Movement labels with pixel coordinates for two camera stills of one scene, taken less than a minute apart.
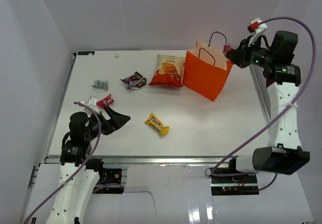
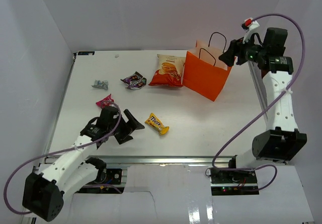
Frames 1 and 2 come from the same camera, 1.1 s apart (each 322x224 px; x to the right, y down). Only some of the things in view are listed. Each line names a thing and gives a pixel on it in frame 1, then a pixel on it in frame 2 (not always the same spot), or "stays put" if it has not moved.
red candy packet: (105, 101) stays put
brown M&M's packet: (138, 84) stays put
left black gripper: (117, 119) -> (129, 127)
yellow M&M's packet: (153, 121) stays put
